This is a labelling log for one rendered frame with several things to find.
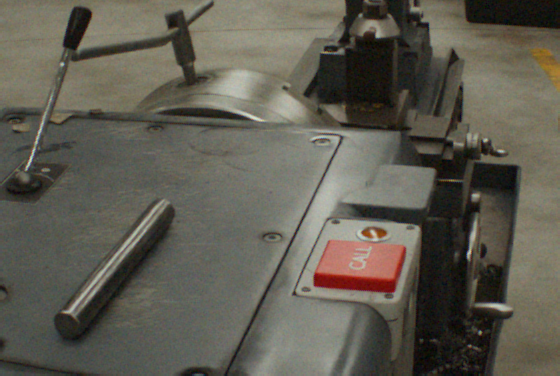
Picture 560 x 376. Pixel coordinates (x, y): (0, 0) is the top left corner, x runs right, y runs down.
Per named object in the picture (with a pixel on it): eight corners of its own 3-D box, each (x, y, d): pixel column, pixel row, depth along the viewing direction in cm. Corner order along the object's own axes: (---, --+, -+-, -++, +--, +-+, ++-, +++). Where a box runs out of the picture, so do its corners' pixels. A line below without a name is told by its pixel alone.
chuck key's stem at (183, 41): (193, 104, 144) (168, 9, 140) (211, 102, 144) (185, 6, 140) (186, 112, 142) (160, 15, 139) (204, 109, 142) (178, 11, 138)
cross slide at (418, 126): (463, 178, 195) (464, 150, 194) (190, 157, 204) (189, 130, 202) (471, 139, 210) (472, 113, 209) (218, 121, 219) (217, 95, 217)
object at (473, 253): (476, 349, 204) (487, 221, 195) (416, 345, 206) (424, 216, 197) (489, 276, 228) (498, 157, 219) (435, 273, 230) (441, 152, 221)
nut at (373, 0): (386, 20, 195) (386, -2, 194) (360, 18, 196) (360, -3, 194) (389, 13, 198) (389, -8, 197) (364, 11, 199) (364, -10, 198)
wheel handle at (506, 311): (512, 323, 202) (513, 308, 201) (465, 320, 204) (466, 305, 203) (513, 315, 205) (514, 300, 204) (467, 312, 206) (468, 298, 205)
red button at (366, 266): (394, 304, 92) (395, 279, 91) (312, 297, 93) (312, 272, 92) (405, 267, 97) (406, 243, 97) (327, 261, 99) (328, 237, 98)
